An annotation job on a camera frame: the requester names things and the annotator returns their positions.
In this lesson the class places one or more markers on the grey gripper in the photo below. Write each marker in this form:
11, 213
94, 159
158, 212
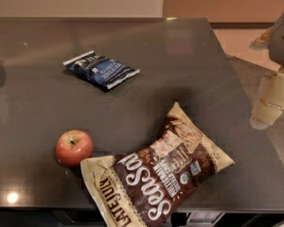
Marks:
282, 44

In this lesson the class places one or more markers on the brown Late July chip bag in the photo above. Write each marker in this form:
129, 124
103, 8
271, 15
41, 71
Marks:
144, 188

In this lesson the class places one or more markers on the blue chip bag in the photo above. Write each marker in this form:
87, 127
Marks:
100, 70

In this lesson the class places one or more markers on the red apple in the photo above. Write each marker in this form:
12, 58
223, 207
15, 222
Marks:
72, 147

